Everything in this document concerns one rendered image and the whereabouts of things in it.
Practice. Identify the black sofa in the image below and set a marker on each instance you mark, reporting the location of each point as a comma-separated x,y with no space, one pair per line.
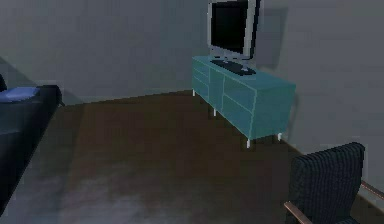
21,133

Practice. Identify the blue cushion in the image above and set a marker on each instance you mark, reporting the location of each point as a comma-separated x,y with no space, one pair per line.
18,94

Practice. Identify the silver framed television set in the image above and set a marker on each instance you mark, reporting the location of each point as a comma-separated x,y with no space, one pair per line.
230,28

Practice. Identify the teal sideboard with white legs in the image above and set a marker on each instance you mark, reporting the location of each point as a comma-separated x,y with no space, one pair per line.
247,96

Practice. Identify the black armchair with wooden arms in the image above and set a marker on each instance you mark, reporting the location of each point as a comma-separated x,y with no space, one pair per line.
325,186

